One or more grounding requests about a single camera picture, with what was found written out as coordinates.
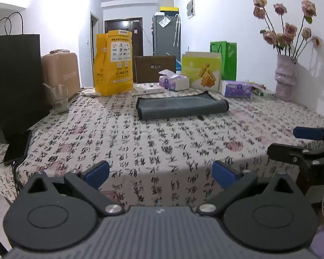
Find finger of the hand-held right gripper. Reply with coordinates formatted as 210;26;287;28
267;144;318;169
293;125;324;144

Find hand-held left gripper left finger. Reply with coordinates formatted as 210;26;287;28
22;160;125;216

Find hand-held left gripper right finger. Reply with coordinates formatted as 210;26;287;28
196;160;300;216

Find grey towel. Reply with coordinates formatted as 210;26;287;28
136;91;230;121

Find pale patterned vase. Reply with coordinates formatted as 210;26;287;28
275;54;298;102

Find small green packets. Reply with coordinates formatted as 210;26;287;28
252;83;275;97

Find purple tissue pack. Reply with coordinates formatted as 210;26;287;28
221;80;253;98

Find crumpled white plastic wrap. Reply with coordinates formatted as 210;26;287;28
79;87;99;97

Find clear glass cup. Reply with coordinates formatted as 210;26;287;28
44;83;70;114

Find flat white box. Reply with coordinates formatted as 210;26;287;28
133;83;166;95

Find purple tissue box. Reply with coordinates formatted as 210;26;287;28
158;69;190;91

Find dried pink flowers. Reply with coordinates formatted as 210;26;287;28
253;0;321;59

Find yellow-green gift box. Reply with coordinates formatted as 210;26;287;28
181;51;222;90

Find brown cardboard parcel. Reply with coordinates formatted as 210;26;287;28
41;49;81;98

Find green paper bag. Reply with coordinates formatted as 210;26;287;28
210;41;237;82

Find yellow plastic bag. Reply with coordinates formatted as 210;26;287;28
94;30;134;97

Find dark brown cardboard box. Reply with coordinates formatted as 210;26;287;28
134;55;177;84

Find black paper bag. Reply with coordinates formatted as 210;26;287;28
0;12;50;144

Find dark wooden door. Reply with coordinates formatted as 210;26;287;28
104;17;144;60

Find grey refrigerator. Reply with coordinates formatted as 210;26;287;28
152;13;181;58

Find white folded umbrella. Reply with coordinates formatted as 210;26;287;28
173;13;181;47

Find black cable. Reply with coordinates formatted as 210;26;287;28
12;155;27;191

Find wall picture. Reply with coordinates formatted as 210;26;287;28
186;0;195;20

